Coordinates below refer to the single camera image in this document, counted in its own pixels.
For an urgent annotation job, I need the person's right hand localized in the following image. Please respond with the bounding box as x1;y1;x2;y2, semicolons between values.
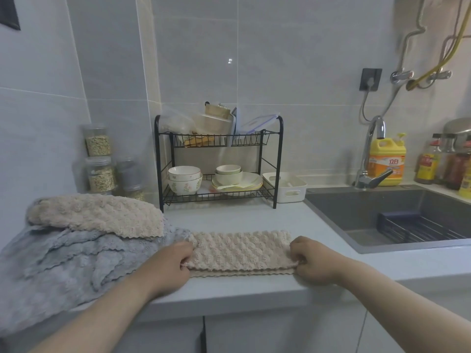
289;236;351;286

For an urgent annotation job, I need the person's left hand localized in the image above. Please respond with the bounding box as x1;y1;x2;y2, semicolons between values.
141;241;195;301

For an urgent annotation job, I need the person's right forearm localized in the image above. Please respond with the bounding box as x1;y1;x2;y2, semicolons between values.
338;260;471;346

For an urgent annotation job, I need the person's left forearm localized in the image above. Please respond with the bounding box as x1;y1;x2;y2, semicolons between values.
31;270;157;353

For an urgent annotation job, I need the grey kitchen sink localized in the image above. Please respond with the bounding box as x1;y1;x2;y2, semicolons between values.
303;185;471;255

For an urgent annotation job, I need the white plastic basket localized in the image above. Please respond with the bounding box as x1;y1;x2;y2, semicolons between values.
262;172;308;204

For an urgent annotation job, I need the white floral bowl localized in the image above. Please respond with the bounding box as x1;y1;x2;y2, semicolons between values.
167;175;204;197

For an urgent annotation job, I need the dark blue sink rack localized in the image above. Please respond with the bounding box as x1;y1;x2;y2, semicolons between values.
377;211;471;244

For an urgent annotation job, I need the pale yellow plate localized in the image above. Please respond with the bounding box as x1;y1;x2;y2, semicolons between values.
211;184;262;193

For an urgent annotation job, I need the white bowl red rim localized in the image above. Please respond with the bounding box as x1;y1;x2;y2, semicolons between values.
168;165;202;181

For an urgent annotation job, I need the clear empty jar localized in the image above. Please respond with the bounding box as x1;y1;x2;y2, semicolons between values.
115;156;142;188

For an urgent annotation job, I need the cream plate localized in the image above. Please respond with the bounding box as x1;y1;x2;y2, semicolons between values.
210;171;263;192

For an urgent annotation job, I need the cream bowl green rim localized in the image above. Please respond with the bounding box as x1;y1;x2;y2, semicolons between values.
214;171;243;187

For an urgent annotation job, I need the yellow detergent bottle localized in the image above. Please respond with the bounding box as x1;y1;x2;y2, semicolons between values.
367;132;408;187

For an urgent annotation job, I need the yellow orange cloth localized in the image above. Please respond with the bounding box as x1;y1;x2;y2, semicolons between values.
183;132;216;148

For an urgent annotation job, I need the sauce bottle yellow label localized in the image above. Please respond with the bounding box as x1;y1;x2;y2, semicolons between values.
415;134;442;185

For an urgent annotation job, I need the chrome kitchen faucet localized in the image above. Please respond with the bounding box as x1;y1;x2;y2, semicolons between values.
352;115;394;191

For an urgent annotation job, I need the clear lid blue rim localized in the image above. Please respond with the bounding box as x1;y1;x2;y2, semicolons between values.
239;113;280;135

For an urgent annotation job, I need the grey blue container lid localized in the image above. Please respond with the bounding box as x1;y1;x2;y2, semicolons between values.
227;108;239;147

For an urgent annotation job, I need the yellow squeeze bottle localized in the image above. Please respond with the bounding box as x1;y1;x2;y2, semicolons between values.
458;169;471;200

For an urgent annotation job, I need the stainless steel pot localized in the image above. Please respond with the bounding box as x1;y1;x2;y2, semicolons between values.
440;117;471;153

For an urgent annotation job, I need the chrome water valve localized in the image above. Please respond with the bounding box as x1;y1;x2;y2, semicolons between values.
390;69;415;85
426;69;453;83

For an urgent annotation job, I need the grey corrugated pipe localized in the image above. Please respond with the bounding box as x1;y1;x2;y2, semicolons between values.
438;22;471;72
399;0;427;72

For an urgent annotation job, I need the black wire dish rack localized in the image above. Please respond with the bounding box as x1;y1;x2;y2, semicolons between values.
154;114;285;213

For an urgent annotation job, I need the grey power cable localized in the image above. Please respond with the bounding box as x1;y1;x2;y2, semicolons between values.
360;90;374;125

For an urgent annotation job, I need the grey braided faucet hose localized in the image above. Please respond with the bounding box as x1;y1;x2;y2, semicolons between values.
381;82;402;116

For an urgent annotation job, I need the black wall socket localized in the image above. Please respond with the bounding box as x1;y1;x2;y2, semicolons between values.
359;68;383;92

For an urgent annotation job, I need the yellow gas hose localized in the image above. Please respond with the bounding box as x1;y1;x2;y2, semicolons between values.
406;0;471;92

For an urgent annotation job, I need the grey wall cabinet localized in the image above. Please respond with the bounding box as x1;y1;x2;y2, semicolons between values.
0;0;22;32

